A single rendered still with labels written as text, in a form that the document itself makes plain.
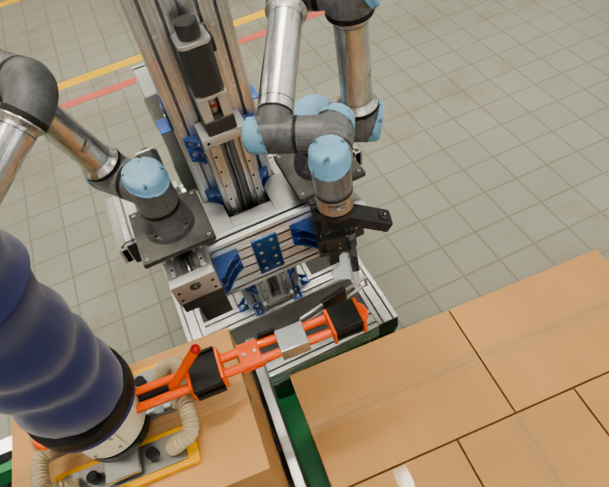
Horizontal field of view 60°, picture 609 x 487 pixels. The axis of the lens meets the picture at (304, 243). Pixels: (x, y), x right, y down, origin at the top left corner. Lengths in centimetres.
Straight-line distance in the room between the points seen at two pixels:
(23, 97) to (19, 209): 255
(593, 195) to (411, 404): 176
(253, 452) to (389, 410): 57
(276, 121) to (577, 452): 128
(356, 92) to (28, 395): 101
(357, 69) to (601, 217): 193
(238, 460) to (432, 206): 195
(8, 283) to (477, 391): 138
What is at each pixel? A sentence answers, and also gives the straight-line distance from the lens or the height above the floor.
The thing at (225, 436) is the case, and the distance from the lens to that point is 137.
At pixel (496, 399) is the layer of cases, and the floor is 54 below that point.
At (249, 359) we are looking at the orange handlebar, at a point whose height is 109.
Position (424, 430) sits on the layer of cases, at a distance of 175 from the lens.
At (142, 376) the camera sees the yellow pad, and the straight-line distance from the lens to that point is 145.
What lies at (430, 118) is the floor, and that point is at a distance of 346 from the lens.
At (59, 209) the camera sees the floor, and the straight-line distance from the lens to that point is 357.
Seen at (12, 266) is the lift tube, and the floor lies 163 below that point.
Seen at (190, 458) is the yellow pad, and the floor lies 97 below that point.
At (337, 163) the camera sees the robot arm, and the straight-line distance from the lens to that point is 93.
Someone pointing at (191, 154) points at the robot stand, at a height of 116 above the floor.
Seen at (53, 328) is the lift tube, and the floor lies 148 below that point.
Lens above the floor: 220
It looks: 51 degrees down
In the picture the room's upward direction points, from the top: 13 degrees counter-clockwise
